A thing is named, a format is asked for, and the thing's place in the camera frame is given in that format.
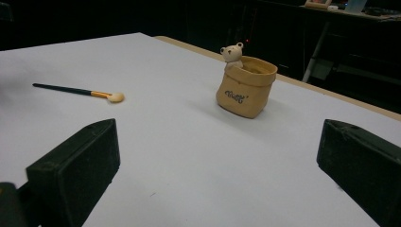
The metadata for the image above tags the white table sheet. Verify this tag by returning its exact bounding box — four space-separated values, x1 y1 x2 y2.
0 32 401 227

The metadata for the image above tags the black-handled makeup brush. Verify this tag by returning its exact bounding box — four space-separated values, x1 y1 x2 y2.
32 82 125 103

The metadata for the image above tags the tan object on desk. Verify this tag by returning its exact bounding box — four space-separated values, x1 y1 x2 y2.
304 0 333 9

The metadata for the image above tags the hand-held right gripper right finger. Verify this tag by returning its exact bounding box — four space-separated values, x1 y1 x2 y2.
316 118 401 227

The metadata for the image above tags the desk with white legs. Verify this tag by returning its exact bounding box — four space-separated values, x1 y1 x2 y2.
301 4 401 84

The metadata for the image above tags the pale translucent box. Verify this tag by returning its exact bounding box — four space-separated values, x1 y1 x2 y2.
343 0 368 14

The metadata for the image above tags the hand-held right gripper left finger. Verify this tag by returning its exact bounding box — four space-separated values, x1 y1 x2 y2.
26 118 121 227

